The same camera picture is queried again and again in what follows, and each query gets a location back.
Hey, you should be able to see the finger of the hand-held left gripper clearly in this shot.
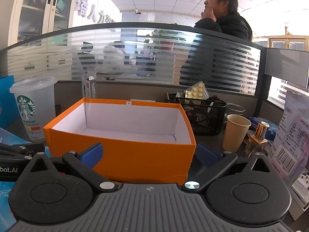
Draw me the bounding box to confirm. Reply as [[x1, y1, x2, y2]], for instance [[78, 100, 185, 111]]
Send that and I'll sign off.
[[0, 143, 45, 160]]

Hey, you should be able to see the yellow pill blister pack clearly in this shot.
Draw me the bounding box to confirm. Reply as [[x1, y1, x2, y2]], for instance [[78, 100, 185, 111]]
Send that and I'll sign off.
[[184, 82, 209, 99]]

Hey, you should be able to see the white plastic device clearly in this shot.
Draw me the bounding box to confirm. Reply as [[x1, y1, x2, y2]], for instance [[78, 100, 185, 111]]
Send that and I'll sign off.
[[288, 171, 309, 221]]

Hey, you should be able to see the blue packet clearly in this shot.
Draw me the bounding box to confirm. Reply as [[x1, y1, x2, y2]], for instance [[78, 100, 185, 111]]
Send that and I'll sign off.
[[249, 117, 278, 141]]

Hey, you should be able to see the grey side partition panel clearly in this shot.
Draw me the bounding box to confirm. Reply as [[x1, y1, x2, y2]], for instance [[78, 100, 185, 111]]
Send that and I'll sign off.
[[264, 47, 309, 110]]

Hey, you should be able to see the grey white carton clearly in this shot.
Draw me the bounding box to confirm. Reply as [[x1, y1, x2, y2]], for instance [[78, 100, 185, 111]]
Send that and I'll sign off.
[[81, 67, 97, 99]]

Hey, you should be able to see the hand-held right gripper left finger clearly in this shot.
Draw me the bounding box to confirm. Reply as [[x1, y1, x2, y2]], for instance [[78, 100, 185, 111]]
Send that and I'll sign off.
[[24, 142, 119, 192]]

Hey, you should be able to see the potted plant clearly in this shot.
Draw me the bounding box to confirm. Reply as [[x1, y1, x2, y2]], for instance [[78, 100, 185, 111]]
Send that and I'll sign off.
[[152, 30, 187, 52]]

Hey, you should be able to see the white wall lettering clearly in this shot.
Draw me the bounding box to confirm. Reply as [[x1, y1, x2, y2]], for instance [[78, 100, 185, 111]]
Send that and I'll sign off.
[[74, 0, 117, 31]]

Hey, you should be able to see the round clear container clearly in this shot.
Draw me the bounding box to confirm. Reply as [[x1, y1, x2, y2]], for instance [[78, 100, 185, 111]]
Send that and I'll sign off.
[[226, 103, 246, 117]]

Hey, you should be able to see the wooden glass-door cabinet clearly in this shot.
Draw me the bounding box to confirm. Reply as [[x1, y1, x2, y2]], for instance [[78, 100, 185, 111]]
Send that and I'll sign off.
[[10, 0, 78, 47]]

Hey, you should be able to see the tan paper cup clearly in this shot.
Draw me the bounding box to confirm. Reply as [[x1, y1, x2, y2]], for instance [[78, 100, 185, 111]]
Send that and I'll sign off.
[[222, 114, 252, 153]]

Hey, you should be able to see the wooden window frame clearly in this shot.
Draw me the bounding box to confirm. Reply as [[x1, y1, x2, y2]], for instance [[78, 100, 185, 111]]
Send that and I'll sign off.
[[253, 35, 309, 52]]

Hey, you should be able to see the black office chair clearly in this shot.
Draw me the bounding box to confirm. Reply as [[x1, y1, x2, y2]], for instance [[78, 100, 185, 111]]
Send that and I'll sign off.
[[77, 42, 97, 78]]

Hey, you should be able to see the frosted plastic cup green logo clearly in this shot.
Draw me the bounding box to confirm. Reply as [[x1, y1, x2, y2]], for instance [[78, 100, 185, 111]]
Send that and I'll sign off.
[[10, 76, 58, 142]]

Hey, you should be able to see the black mesh desk organizer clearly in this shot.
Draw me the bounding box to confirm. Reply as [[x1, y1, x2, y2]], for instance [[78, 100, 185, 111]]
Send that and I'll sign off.
[[165, 93, 227, 136]]

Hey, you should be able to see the blue paper bag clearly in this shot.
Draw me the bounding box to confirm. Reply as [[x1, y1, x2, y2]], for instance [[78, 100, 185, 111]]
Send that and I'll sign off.
[[0, 75, 19, 130]]

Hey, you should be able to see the gold perfume bottle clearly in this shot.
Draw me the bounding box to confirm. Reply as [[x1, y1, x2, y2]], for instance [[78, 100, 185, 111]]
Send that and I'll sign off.
[[243, 121, 270, 158]]

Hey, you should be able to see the white pink snack bag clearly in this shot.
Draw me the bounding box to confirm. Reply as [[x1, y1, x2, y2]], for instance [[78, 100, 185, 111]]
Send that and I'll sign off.
[[267, 90, 309, 184]]

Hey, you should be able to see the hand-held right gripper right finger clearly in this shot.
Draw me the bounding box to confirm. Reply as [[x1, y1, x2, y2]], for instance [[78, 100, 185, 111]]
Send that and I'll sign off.
[[183, 142, 278, 192]]

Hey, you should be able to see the orange cardboard box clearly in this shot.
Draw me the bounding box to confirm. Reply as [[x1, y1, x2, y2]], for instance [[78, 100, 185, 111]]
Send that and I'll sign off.
[[43, 98, 196, 184]]

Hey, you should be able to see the striped glass desk partition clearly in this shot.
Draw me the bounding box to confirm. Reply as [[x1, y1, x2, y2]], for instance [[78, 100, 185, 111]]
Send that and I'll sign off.
[[0, 22, 267, 97]]

